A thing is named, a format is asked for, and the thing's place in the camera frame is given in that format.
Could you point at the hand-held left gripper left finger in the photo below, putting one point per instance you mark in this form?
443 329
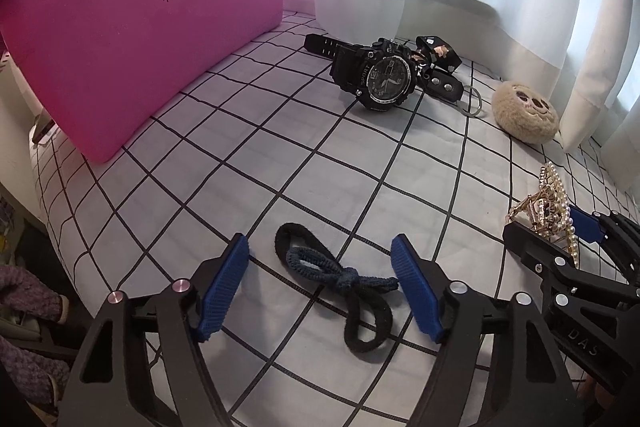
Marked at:
222 287

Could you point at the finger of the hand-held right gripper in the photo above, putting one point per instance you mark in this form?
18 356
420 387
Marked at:
582 224
530 244

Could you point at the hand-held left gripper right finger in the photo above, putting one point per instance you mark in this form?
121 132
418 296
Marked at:
415 287

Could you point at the pearl hair claw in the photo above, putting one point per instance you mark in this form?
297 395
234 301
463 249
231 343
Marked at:
545 202

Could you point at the beige round plush toy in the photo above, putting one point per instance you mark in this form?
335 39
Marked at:
525 112

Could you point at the black leather key fob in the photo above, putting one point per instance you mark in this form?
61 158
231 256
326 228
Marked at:
442 85

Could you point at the black sport wristwatch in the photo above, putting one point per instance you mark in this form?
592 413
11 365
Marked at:
385 77

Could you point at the black patterned hair bow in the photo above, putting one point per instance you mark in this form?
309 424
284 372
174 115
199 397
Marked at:
437 52

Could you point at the pink plastic basin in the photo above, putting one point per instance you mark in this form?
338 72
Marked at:
150 32

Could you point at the white checked tablecloth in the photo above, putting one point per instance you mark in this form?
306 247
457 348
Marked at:
300 157

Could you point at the purple knit garment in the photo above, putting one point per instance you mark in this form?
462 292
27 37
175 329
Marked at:
25 302

